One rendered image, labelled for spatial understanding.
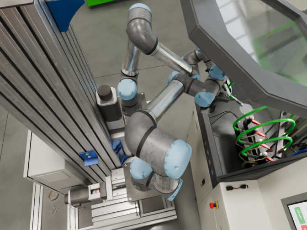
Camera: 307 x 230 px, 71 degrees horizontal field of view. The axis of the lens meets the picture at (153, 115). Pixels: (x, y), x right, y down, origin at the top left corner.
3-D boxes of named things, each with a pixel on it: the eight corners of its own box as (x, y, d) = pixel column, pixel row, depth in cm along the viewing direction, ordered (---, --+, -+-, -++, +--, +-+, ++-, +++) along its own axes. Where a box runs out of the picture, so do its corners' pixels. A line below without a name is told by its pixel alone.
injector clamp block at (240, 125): (230, 130, 159) (236, 120, 146) (243, 128, 159) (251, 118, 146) (243, 175, 141) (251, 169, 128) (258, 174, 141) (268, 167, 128)
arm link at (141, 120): (108, 148, 73) (172, 84, 106) (134, 163, 70) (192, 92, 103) (107, 124, 66) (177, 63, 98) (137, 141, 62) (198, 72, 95)
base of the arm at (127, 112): (121, 118, 143) (119, 110, 135) (119, 100, 151) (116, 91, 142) (144, 114, 144) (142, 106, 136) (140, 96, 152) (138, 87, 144)
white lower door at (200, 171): (186, 139, 235) (194, 105, 177) (188, 138, 235) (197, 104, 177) (196, 201, 202) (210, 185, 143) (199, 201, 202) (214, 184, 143)
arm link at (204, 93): (185, 100, 97) (196, 84, 102) (208, 111, 94) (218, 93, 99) (187, 90, 91) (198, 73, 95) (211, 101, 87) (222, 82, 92)
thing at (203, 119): (195, 106, 176) (198, 94, 162) (200, 105, 176) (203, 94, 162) (211, 183, 144) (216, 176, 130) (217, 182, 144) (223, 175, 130)
